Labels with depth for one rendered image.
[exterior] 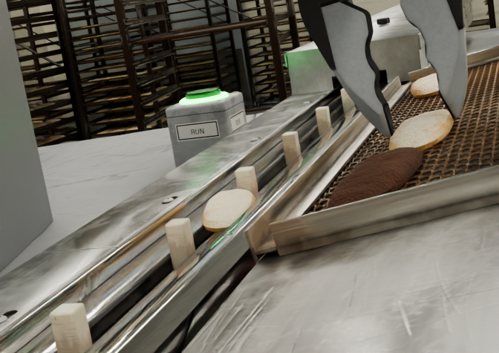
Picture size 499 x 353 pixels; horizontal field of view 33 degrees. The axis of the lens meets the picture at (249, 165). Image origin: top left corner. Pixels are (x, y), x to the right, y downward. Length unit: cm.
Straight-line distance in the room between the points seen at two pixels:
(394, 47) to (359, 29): 58
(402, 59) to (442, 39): 58
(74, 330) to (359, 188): 15
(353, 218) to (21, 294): 20
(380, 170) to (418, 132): 9
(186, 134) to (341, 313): 67
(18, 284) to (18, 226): 25
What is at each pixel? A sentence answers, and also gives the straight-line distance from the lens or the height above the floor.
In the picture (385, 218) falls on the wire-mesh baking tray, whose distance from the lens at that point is 35.
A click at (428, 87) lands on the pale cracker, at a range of 72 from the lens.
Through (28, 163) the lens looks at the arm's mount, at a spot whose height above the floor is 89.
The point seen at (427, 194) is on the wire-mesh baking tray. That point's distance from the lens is 35.
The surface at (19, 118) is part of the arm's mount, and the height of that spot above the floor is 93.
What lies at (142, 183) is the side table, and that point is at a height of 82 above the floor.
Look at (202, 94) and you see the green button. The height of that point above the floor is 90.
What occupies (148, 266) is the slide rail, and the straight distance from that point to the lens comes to 52.
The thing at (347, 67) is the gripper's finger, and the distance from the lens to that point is 53.
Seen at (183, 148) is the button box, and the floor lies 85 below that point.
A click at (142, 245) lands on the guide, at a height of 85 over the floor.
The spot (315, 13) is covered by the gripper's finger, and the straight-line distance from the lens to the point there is 54.
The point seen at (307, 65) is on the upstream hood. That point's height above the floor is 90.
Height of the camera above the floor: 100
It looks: 11 degrees down
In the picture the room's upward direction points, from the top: 9 degrees counter-clockwise
